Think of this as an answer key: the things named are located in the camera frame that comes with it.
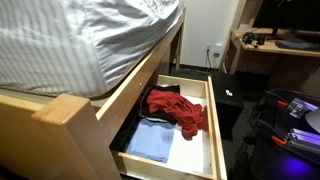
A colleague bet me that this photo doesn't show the blue t-shirt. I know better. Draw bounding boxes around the blue t-shirt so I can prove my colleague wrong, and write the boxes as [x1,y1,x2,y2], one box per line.
[125,118,176,164]

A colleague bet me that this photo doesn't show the open wide wooden drawer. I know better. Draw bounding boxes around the open wide wooden drawer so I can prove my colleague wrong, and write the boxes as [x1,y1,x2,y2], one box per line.
[109,74,228,180]

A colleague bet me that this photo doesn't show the black garment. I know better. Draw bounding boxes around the black garment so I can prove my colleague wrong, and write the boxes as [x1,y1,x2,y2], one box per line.
[138,84,182,125]

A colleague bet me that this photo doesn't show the red garment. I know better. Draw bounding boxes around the red garment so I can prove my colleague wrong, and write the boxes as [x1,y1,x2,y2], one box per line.
[146,88,208,140]

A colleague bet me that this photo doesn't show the black floor box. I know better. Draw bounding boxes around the black floor box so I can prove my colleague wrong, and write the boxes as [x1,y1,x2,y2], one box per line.
[211,72,245,142]

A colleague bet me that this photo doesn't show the black headphones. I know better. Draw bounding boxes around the black headphones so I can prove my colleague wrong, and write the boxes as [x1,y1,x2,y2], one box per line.
[241,31,268,48]

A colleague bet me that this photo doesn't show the white sheeted mattress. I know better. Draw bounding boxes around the white sheeted mattress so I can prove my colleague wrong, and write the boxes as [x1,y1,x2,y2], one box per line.
[0,0,185,98]

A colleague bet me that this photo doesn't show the wooden desk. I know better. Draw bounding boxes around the wooden desk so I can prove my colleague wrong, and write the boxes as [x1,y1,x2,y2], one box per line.
[221,0,320,91]

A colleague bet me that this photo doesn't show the black keyboard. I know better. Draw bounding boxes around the black keyboard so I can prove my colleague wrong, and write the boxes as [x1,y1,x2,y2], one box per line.
[274,39,320,53]

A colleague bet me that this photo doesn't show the black monitor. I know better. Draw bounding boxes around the black monitor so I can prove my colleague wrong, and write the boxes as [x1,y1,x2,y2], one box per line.
[252,0,320,37]

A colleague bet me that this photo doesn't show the black wall cable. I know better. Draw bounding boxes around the black wall cable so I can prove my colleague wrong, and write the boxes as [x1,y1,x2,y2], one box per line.
[204,49,222,73]

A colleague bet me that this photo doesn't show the wooden bed frame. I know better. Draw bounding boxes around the wooden bed frame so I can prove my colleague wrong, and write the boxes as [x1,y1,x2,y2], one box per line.
[0,8,188,180]

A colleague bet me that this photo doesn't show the black clamp orange handle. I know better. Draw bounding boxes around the black clamp orange handle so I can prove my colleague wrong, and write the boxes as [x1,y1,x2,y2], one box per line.
[270,134,288,147]
[276,99,290,108]

